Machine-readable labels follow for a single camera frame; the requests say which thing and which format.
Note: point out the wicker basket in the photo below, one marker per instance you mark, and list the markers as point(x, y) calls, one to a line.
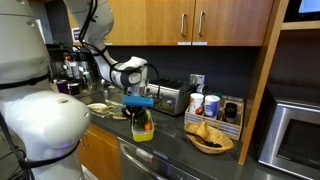
point(218, 143)

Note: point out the purple white framed sign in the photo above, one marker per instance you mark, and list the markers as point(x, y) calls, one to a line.
point(76, 34)

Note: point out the wooden cabinet door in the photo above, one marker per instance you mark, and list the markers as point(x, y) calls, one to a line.
point(236, 21)
point(150, 23)
point(100, 153)

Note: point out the black jar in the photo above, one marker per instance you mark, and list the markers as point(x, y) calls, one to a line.
point(230, 113)

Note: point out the stainless steel toaster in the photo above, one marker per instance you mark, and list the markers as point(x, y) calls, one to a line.
point(173, 98)

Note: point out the white tape label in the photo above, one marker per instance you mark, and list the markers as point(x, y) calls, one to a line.
point(199, 43)
point(184, 43)

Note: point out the green bell pepper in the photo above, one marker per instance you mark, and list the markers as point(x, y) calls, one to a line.
point(143, 118)

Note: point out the blue wrist camera block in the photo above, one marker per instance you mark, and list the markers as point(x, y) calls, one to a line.
point(138, 101)

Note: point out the yellow plastic lunchbox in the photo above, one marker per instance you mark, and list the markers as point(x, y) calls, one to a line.
point(142, 136)

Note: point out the black mug white inside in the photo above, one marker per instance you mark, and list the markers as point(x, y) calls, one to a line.
point(74, 89)

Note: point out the stainless steel dishwasher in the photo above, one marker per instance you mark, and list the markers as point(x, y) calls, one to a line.
point(146, 163)

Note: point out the steel black microwave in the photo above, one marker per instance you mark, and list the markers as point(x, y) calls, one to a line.
point(293, 140)

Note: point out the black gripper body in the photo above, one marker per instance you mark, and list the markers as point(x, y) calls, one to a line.
point(133, 111)

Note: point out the green yellow sponge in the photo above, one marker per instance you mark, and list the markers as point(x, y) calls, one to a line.
point(116, 109)

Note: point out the orange carrot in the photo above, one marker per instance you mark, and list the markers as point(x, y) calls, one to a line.
point(148, 126)

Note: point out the white cup red label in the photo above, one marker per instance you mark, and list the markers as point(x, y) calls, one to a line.
point(196, 104)

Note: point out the stainless steel sink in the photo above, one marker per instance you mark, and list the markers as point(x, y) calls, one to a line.
point(96, 96)

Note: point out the black steel coffee machine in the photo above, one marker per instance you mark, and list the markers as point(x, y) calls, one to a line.
point(60, 60)

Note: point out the dark purple cup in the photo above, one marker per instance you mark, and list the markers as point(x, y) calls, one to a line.
point(62, 86)

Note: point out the steel wall outlet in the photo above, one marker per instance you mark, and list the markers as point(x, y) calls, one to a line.
point(197, 79)

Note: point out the white cup blue label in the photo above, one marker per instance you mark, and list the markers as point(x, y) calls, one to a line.
point(211, 107)

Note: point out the steel kettle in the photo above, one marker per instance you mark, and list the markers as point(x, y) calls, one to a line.
point(87, 76)

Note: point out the wooden lower cabinet door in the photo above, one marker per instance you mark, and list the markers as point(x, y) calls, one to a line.
point(100, 153)

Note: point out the wooden crate tray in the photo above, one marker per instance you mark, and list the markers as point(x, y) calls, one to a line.
point(230, 128)

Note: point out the wooden cabinet side panel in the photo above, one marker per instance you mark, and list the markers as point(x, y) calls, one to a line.
point(263, 83)

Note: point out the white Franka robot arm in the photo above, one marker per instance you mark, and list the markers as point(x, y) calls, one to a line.
point(40, 126)

